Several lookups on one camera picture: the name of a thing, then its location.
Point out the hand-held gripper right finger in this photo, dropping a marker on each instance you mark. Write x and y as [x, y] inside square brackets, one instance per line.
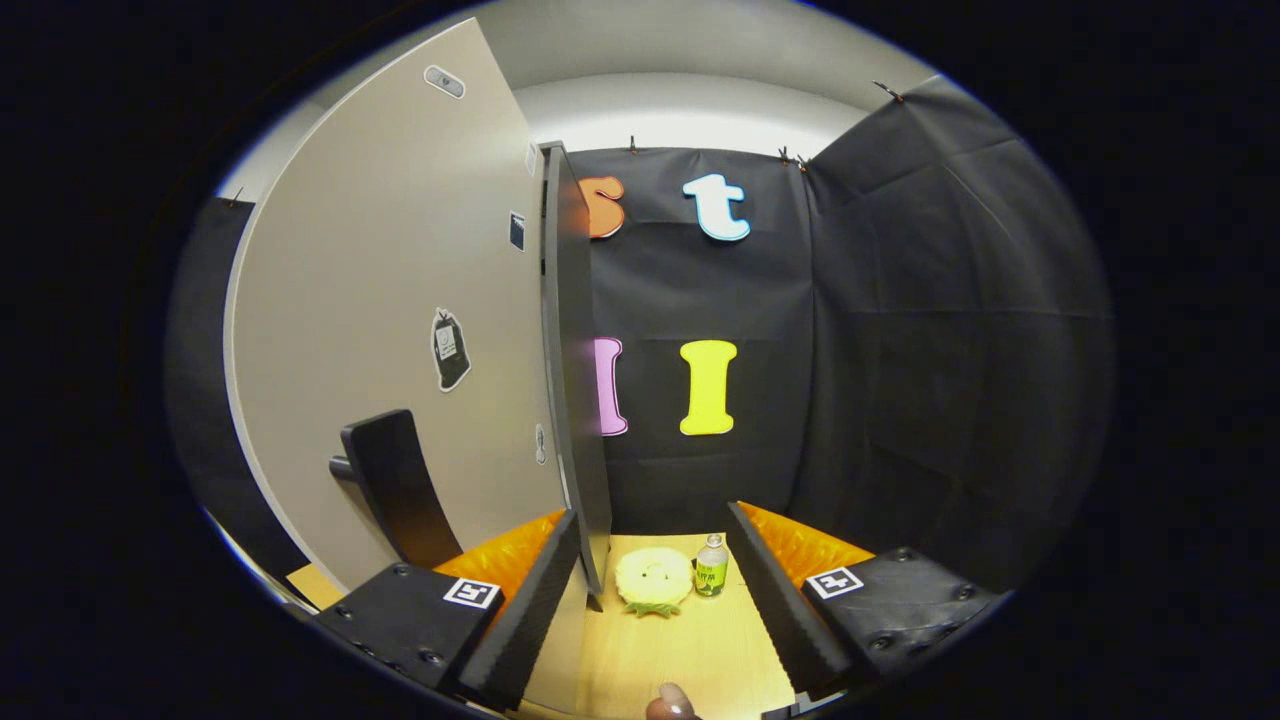
[775, 610]

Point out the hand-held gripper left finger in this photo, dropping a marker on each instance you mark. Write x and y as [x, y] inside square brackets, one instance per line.
[535, 620]

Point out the grey shoe cabinet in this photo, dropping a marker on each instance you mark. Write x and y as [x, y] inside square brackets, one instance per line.
[575, 400]

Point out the green label bottle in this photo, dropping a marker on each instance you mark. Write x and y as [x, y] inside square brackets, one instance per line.
[711, 570]

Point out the yellow plush toy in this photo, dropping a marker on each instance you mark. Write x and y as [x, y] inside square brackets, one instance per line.
[653, 580]

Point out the black backdrop cloth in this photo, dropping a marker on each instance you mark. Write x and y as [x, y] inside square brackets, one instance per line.
[900, 350]

